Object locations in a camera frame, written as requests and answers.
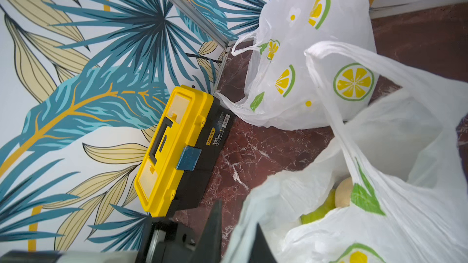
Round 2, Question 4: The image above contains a yellow tool box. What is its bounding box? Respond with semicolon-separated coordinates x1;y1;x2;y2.
134;85;235;217

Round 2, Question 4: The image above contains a small green pear back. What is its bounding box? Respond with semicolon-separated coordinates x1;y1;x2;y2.
301;189;336;225

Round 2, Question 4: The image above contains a white lemon plastic bag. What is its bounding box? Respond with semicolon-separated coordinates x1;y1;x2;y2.
223;41;468;263

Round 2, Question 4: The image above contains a white pear front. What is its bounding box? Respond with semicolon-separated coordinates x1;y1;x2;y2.
335;177;353;208

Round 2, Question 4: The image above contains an aluminium left frame post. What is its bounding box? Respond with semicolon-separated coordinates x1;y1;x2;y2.
136;0;231;50

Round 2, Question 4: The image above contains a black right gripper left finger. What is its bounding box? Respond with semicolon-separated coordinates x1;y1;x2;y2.
189;200;223;263

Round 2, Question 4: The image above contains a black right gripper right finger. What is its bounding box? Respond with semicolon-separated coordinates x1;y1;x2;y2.
249;224;277;263

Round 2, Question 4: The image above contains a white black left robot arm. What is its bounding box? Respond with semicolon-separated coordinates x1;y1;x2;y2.
1;218;196;263

